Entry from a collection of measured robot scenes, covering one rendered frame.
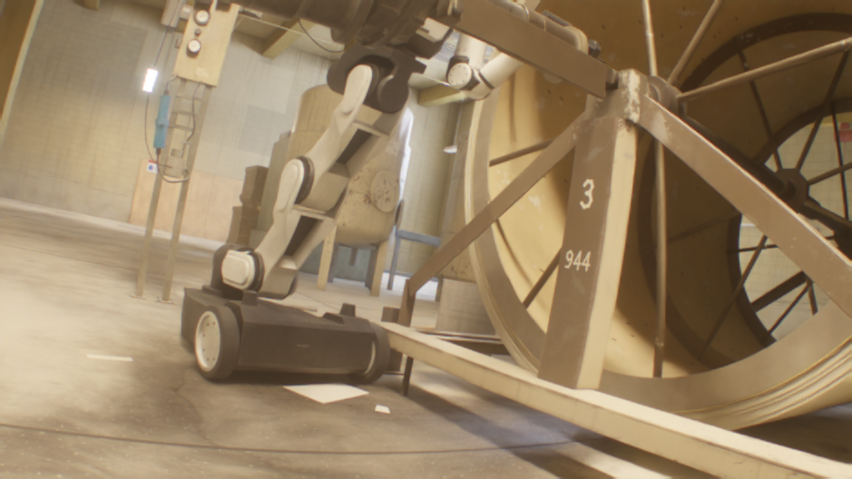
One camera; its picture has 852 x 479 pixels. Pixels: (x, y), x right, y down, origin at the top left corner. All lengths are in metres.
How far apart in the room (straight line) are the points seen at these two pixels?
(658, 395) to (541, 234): 1.01
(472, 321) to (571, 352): 1.44
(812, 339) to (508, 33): 0.85
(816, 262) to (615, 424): 0.48
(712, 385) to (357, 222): 4.71
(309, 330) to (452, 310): 1.21
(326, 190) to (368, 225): 4.09
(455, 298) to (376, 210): 3.18
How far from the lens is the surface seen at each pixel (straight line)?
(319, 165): 1.61
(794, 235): 1.10
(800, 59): 1.38
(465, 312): 2.67
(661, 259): 1.42
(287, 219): 1.64
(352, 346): 1.70
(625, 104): 1.35
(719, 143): 1.80
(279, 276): 1.77
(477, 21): 1.04
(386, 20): 0.98
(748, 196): 1.15
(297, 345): 1.58
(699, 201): 3.24
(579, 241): 1.29
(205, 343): 1.57
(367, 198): 5.69
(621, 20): 2.38
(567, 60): 1.17
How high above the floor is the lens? 0.40
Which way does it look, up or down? 4 degrees up
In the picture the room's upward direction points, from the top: 10 degrees clockwise
